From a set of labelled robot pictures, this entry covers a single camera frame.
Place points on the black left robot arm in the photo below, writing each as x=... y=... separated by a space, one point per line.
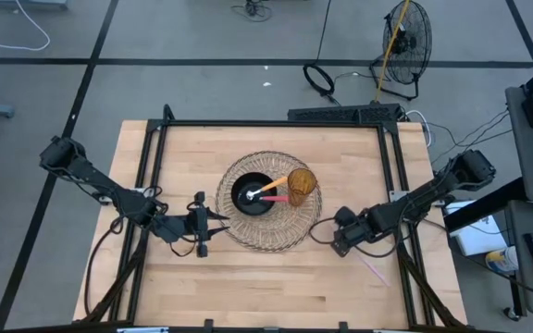
x=90 y=173

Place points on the black bowl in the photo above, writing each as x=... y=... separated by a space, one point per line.
x=262 y=208

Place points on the black floor fan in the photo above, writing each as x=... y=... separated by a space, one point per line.
x=410 y=55

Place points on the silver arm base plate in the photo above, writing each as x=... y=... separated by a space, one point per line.
x=396 y=196

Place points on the black perforated bar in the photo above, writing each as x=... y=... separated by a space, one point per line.
x=340 y=114

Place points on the thin pink straw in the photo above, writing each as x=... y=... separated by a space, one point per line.
x=374 y=271

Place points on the yellow pole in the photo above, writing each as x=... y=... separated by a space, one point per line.
x=391 y=55

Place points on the black aluminium table frame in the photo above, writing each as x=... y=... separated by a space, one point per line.
x=271 y=123

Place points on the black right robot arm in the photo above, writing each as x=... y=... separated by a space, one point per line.
x=433 y=189

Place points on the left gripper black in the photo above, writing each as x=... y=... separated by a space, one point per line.
x=199 y=224

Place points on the black desk crossbar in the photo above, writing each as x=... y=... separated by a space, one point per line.
x=484 y=205

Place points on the white blue canister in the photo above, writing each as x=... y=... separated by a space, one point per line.
x=502 y=261

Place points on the white paper box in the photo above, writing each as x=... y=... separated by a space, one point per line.
x=474 y=236

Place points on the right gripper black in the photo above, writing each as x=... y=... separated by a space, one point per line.
x=352 y=231

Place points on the round woven straw placemat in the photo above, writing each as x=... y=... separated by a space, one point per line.
x=271 y=231

